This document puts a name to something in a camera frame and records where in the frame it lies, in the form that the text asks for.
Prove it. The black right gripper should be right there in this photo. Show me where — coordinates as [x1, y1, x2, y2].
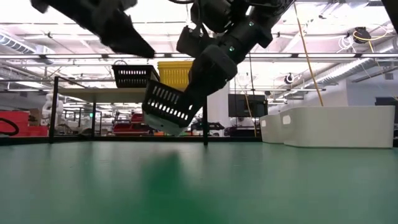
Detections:
[183, 21, 274, 116]

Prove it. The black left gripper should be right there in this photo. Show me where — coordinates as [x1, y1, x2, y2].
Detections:
[30, 0, 155, 59]

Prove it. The black slotted plastic basket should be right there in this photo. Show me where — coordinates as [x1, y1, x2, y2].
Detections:
[142, 79, 203, 137]
[111, 64, 160, 89]

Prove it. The red storage bin stack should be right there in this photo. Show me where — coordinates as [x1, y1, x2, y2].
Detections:
[112, 113, 150, 136]

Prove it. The white building column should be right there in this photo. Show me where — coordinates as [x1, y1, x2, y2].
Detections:
[207, 82, 231, 131]

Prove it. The black monitor screen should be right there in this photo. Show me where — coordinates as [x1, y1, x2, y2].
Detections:
[228, 94, 269, 118]

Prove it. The large red crate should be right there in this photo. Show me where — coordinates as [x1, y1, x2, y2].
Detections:
[0, 111, 50, 138]

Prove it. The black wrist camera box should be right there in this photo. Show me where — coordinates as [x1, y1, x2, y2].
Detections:
[176, 26, 208, 59]

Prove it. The wooden shelf with black frame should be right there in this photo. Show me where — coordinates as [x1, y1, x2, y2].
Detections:
[49, 75, 208, 146]

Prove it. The yellow hanging cable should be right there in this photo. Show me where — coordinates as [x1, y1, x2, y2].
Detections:
[292, 0, 325, 107]

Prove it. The silver ventilation duct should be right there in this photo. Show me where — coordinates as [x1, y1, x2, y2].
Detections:
[306, 57, 398, 90]

